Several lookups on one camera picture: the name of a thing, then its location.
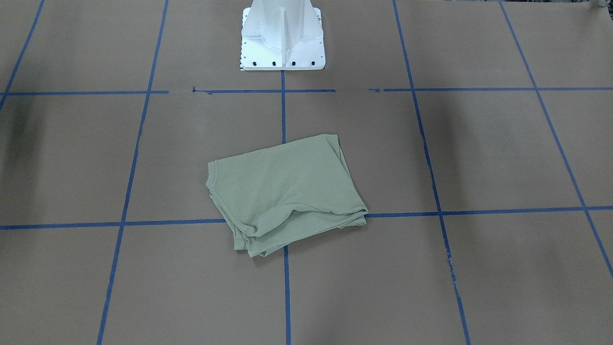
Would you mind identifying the olive green long-sleeve shirt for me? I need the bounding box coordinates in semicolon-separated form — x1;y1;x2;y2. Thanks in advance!
205;134;369;257

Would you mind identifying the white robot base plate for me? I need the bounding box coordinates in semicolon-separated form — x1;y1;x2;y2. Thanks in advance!
239;0;326;71

